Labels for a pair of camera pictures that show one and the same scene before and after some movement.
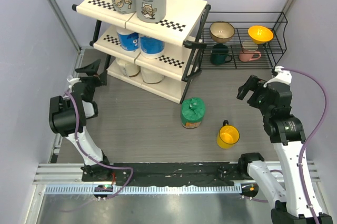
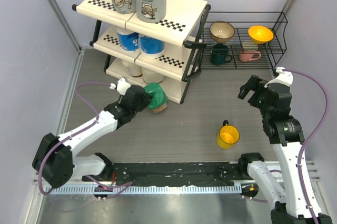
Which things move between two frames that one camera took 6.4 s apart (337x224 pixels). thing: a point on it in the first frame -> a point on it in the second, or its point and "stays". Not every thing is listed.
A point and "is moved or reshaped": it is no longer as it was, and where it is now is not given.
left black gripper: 91,70 -> 145,100
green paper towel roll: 192,110 -> 159,100
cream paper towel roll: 150,77 stays
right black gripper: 250,84 stays
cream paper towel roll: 131,69 is moved or reshaped
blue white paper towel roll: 151,48 stays
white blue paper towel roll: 129,40 stays
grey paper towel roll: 151,0 stays
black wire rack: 241,40 stays
